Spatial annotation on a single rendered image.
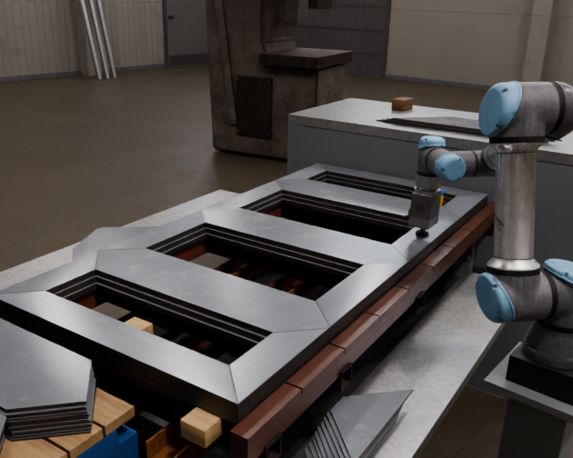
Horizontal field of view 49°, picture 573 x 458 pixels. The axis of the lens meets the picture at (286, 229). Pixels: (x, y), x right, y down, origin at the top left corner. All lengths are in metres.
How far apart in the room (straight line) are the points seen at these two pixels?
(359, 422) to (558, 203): 1.35
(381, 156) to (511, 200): 1.24
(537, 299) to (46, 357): 1.05
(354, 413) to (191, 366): 0.37
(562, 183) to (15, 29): 10.67
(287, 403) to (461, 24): 11.31
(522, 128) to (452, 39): 10.94
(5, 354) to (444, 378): 1.00
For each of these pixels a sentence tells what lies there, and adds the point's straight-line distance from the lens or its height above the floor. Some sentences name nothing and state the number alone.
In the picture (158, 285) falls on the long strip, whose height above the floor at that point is 0.86.
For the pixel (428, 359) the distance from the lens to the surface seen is 1.68.
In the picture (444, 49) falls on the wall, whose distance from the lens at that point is 12.42.
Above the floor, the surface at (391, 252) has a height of 0.86.
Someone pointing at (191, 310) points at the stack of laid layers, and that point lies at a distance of 1.50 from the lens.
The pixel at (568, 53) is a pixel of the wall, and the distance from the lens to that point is 11.63.
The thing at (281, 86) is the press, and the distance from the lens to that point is 6.01.
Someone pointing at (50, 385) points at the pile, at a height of 0.85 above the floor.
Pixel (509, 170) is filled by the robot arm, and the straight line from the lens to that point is 1.45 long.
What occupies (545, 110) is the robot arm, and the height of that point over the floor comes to 1.33.
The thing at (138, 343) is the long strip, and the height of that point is 0.86.
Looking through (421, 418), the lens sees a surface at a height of 0.68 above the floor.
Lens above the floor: 1.55
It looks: 21 degrees down
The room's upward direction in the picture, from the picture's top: 2 degrees clockwise
